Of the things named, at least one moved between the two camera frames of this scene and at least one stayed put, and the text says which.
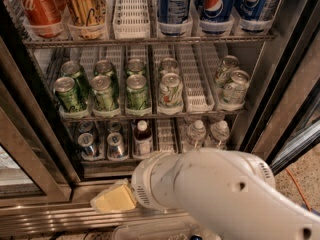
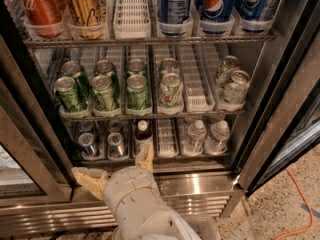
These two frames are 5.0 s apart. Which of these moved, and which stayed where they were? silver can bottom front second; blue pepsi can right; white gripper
Moved: white gripper
Stayed: silver can bottom front second; blue pepsi can right
